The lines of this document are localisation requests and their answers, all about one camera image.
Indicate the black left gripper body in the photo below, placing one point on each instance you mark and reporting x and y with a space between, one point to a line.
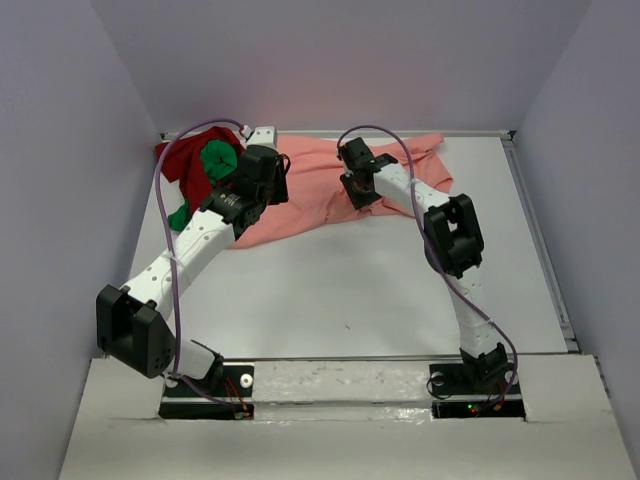
277 193

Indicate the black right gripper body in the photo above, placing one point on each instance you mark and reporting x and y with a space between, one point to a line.
351 172

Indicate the pink t shirt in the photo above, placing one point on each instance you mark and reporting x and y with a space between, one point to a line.
318 196

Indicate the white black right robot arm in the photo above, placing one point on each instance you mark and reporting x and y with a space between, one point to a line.
453 245

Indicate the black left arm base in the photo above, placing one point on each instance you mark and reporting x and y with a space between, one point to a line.
229 400

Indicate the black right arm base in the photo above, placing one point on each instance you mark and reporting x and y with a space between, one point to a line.
455 397

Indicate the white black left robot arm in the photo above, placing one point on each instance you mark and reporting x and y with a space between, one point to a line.
139 323

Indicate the green t shirt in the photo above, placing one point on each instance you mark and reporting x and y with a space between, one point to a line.
210 170

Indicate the dark red t shirt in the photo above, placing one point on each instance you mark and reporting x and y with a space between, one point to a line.
185 165

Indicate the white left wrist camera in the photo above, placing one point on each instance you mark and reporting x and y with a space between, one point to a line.
260 136

